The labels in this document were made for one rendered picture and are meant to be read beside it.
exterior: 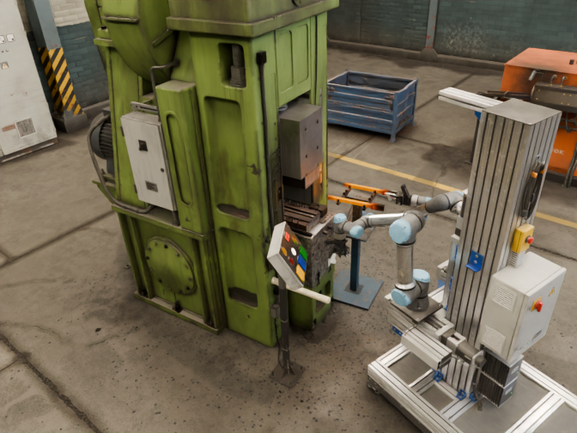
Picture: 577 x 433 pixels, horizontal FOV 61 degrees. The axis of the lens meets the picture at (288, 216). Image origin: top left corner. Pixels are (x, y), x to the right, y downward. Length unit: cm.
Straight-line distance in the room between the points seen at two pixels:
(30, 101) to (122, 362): 480
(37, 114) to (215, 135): 510
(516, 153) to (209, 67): 170
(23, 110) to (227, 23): 550
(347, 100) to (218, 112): 440
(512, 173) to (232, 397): 233
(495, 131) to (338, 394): 207
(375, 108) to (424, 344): 471
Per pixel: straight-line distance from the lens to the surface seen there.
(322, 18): 344
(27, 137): 803
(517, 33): 1061
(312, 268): 358
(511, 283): 272
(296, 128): 307
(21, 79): 787
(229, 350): 395
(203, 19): 289
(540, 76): 630
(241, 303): 381
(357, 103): 729
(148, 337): 421
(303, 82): 330
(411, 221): 265
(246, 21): 271
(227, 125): 311
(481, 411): 345
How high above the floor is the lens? 286
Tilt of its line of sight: 32 degrees down
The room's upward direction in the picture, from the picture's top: 3 degrees counter-clockwise
